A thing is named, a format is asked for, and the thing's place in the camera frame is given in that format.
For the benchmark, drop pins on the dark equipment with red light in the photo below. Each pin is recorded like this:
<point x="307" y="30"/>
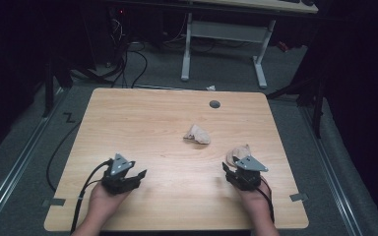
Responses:
<point x="118" y="29"/>

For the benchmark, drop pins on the white paper scrap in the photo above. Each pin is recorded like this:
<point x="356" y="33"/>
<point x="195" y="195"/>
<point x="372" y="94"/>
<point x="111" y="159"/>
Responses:
<point x="211" y="88"/>

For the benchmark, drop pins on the white-framed desk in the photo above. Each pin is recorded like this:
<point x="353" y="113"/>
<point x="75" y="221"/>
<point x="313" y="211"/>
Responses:
<point x="224" y="32"/>

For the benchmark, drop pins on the metal floor rail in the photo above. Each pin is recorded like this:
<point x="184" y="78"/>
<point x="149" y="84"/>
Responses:
<point x="334" y="177"/>
<point x="16" y="164"/>

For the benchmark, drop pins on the person's left hand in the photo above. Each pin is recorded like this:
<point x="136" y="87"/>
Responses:
<point x="106" y="205"/>

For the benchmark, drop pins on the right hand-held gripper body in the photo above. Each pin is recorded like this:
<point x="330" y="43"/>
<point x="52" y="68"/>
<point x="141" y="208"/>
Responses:
<point x="250" y="177"/>

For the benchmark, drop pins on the grey tape piece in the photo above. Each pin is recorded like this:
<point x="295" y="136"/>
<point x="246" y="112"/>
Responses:
<point x="299" y="197"/>
<point x="54" y="202"/>

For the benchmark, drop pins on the small red object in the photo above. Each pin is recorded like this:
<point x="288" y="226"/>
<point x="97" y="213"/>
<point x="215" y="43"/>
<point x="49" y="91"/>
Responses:
<point x="283" y="46"/>

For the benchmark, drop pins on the person's right hand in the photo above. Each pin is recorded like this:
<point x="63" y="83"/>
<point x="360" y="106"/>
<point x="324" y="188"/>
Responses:
<point x="254" y="201"/>

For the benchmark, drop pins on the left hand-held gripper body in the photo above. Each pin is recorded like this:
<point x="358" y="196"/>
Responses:
<point x="118" y="167"/>

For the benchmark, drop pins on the black metal stand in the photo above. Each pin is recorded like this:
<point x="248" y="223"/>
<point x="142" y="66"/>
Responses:
<point x="317" y="108"/>
<point x="48" y="88"/>

